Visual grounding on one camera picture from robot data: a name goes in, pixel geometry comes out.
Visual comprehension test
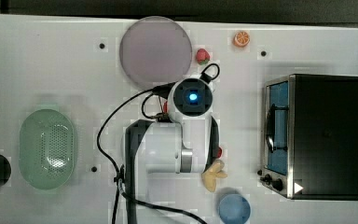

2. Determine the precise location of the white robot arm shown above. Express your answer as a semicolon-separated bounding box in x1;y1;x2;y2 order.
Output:
123;75;219;224

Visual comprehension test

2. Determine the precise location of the green plastic strainer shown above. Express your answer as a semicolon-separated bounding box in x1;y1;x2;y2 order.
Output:
19;109;75;189

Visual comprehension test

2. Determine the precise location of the small red strawberry toy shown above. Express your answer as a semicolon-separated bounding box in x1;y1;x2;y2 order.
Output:
217;147;223;158

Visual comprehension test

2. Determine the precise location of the red plush strawberry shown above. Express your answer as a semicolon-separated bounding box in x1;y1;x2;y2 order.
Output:
196;49;210;65

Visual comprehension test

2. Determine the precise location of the round grey plate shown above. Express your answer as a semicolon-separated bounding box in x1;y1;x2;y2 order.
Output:
119;16;192;90

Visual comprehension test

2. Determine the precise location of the plush peeled banana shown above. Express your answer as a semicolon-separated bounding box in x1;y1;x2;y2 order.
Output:
201;160;227;192

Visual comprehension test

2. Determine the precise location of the orange slice toy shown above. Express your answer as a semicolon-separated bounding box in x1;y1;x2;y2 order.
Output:
233;31;250;48

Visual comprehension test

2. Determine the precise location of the blue cup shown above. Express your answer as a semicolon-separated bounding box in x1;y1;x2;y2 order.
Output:
217;193;251;224

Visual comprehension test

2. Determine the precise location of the silver toaster oven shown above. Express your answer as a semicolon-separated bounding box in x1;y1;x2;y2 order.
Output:
257;74;358;201

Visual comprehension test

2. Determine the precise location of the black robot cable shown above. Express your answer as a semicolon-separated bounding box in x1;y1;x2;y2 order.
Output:
96;63;221;224

